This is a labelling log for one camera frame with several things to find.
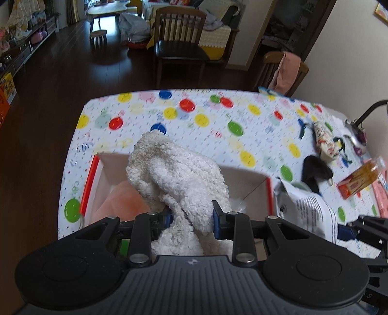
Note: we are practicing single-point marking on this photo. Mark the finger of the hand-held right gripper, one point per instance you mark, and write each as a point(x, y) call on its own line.
point(344, 233)
point(372, 225)

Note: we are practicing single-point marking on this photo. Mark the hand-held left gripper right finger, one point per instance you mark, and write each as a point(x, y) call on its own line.
point(215, 224)

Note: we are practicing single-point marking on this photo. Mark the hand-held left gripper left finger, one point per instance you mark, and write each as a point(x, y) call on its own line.
point(166, 218)

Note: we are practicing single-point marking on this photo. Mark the white printed plastic bag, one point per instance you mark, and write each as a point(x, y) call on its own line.
point(309, 209)

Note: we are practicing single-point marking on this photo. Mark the white fluffy towel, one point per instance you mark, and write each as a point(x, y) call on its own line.
point(175, 175)

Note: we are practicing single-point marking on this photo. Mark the red cardboard box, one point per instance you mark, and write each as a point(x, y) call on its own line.
point(88, 187)

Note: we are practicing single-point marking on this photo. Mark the pink flat object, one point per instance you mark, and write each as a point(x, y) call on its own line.
point(380, 195)

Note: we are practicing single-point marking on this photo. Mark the pink cloth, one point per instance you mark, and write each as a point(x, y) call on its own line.
point(121, 203)

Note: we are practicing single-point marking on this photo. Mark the orange carton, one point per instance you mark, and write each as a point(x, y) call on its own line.
point(357, 180)

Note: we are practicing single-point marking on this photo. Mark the black cloth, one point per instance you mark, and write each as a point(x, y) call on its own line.
point(315, 169)

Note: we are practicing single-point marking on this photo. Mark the patterned fabric pouch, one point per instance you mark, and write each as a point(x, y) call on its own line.
point(326, 142)

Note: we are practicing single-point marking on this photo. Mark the polka dot tablecloth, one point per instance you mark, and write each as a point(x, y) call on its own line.
point(212, 127)

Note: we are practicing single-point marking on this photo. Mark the blue clip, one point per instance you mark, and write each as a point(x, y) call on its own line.
point(301, 127)

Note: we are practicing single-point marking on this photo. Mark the black gooseneck desk lamp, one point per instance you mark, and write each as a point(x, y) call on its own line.
point(371, 110)

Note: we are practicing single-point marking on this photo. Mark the blue white packet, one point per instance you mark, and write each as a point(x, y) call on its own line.
point(268, 91)

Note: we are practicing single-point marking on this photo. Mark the pink towel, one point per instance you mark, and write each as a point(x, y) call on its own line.
point(286, 72)

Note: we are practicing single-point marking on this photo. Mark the wooden chair black seat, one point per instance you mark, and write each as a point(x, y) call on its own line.
point(178, 51)

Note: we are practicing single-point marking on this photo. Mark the red basin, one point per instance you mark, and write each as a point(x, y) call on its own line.
point(136, 46)

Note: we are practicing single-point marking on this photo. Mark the orange gift box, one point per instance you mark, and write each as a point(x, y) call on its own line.
point(2, 109)

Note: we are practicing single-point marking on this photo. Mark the small wooden stool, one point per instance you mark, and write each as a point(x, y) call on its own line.
point(98, 32)

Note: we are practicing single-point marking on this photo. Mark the yellow cardboard box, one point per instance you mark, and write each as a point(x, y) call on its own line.
point(7, 86)

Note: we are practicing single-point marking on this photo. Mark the wooden coffee table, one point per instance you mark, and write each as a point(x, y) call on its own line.
point(106, 9)

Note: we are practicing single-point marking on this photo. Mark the long tv cabinet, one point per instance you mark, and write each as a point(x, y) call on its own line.
point(21, 51)

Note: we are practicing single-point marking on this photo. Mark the pink round bag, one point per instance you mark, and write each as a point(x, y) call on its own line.
point(38, 37)

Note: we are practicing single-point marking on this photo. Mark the grey curtain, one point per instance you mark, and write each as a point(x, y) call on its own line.
point(72, 12)

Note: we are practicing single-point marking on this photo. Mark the cloth covered television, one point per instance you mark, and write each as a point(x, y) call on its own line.
point(21, 15)

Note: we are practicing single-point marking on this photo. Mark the small wall picture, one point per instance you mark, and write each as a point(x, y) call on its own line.
point(382, 12)

